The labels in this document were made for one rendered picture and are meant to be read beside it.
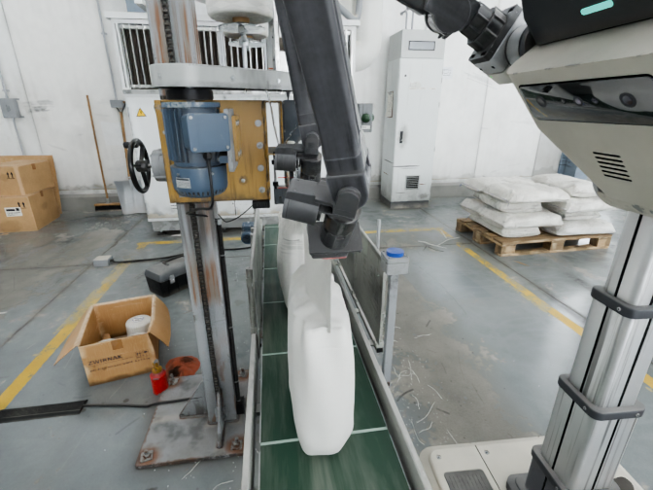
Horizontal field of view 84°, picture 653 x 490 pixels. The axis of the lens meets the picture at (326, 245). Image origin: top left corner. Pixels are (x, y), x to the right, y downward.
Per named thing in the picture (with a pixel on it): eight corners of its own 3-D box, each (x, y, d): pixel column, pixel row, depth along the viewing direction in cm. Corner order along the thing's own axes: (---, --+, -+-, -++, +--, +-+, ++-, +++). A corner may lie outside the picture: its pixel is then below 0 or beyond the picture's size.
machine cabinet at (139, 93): (354, 227, 421) (360, 19, 346) (146, 237, 389) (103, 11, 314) (336, 203, 528) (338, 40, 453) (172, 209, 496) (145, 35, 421)
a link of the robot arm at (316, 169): (322, 159, 95) (323, 146, 99) (295, 157, 95) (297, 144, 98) (320, 180, 100) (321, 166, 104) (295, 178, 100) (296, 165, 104)
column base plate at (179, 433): (246, 455, 147) (241, 416, 140) (134, 470, 141) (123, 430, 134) (251, 371, 193) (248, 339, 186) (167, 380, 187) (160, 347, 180)
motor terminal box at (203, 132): (232, 160, 94) (228, 113, 90) (192, 163, 88) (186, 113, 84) (222, 156, 100) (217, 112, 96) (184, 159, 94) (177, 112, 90)
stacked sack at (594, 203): (624, 213, 346) (629, 198, 341) (561, 216, 337) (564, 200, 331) (587, 201, 387) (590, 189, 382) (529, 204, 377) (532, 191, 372)
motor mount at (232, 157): (239, 172, 98) (233, 108, 93) (214, 173, 97) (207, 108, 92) (245, 158, 125) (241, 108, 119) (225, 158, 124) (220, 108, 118)
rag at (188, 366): (195, 381, 186) (194, 375, 185) (157, 385, 184) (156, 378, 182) (202, 354, 206) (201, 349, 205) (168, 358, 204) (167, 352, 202)
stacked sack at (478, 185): (540, 194, 367) (543, 180, 361) (478, 196, 360) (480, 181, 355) (515, 186, 407) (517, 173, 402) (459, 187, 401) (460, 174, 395)
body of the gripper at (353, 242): (305, 226, 71) (309, 207, 64) (356, 224, 73) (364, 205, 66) (309, 257, 68) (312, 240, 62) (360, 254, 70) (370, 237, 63)
